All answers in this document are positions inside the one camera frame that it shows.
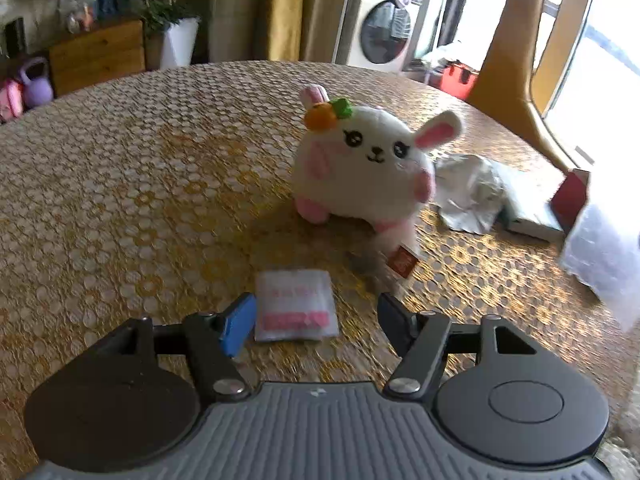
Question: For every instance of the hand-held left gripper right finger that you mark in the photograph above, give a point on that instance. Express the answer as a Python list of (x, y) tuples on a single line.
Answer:
[(395, 316)]

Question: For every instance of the white angular planter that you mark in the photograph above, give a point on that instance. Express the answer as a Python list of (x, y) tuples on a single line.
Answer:
[(180, 45)]

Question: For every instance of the white plush rabbit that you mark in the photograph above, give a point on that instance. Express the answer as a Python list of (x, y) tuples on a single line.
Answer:
[(370, 160)]

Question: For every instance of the crumpled silver foil bag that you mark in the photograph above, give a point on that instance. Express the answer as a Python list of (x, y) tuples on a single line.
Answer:
[(470, 190)]

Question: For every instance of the wooden cabinet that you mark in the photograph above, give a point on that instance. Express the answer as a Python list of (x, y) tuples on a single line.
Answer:
[(95, 55)]

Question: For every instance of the white pink tissue packet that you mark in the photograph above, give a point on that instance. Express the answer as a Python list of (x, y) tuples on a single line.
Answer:
[(295, 305)]

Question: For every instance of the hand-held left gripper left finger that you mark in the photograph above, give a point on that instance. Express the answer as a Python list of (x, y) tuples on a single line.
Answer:
[(239, 322)]

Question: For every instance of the clear bubble wrap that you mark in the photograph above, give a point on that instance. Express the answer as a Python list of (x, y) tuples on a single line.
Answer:
[(605, 250)]

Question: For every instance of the yellow curtain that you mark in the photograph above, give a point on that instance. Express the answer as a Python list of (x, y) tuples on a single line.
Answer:
[(287, 10)]

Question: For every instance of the red storage crate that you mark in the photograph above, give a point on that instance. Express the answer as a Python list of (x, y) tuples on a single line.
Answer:
[(457, 80)]

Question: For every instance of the pink bag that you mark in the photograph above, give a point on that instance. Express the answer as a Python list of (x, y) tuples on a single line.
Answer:
[(9, 102)]

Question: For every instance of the silver washing machine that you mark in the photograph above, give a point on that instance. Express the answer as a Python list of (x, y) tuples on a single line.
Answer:
[(380, 35)]

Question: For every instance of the beige curtain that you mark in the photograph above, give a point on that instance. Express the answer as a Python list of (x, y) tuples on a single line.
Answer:
[(327, 10), (240, 10)]

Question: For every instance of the purple kettlebell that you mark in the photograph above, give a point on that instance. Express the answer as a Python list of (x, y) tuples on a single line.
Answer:
[(37, 90)]

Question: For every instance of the yellow leather chair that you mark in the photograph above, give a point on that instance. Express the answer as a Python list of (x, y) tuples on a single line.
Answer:
[(515, 35)]

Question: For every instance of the flat white box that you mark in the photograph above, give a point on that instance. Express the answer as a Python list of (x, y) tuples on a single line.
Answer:
[(530, 220)]

